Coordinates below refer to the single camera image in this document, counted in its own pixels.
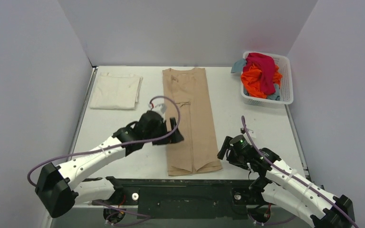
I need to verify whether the tan beige t shirt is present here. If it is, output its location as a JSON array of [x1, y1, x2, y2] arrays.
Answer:
[[163, 67, 222, 176]]

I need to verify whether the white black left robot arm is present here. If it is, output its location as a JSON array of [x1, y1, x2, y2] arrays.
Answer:
[[34, 111, 184, 218]]

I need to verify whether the white perforated plastic basket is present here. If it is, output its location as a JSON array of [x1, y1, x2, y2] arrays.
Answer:
[[240, 52, 294, 106]]

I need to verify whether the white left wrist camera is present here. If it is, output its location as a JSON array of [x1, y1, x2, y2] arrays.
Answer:
[[152, 103, 167, 116]]

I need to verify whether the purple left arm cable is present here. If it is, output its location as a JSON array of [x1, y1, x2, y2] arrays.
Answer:
[[27, 95, 181, 188]]

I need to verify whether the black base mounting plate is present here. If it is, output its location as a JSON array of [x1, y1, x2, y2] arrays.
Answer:
[[92, 177, 273, 224]]

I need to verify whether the orange cloth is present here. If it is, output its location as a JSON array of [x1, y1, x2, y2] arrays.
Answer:
[[240, 64, 283, 100]]

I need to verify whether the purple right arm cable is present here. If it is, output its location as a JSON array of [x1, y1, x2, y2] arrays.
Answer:
[[240, 115, 359, 228]]

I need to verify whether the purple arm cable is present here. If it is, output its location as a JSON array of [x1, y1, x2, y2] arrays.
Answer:
[[240, 115, 359, 228], [27, 95, 181, 188]]

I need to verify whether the teal blue cloth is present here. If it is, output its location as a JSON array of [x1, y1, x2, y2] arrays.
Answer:
[[231, 59, 275, 95]]

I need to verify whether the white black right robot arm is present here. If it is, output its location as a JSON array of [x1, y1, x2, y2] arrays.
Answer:
[[217, 135, 355, 228]]

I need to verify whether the folded cream t shirt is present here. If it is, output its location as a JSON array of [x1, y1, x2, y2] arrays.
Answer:
[[90, 73, 143, 110]]

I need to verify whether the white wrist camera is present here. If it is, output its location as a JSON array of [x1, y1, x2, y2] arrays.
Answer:
[[240, 127, 257, 139], [152, 103, 167, 116]]

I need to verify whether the magenta red cloth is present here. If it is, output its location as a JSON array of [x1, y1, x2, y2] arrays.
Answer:
[[245, 52, 275, 93]]

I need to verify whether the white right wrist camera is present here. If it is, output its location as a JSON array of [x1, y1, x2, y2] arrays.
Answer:
[[240, 127, 257, 139]]

